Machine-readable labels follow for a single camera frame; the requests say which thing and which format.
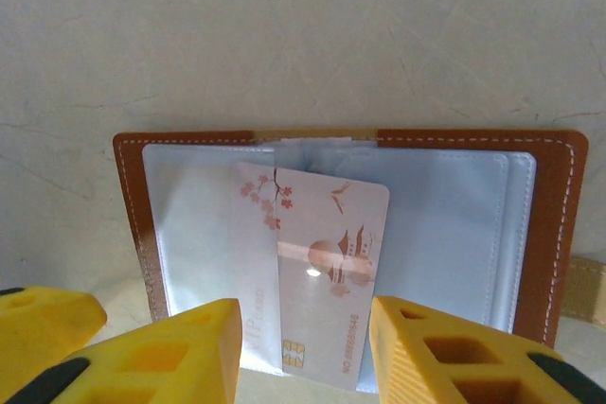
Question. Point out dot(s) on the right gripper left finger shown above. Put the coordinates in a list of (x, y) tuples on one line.
[(165, 361)]

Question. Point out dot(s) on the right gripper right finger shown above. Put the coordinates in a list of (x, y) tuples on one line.
[(426, 366)]

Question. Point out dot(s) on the brown leather card holder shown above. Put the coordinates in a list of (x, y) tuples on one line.
[(450, 215)]

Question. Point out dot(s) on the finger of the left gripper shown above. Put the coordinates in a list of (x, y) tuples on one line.
[(47, 323)]

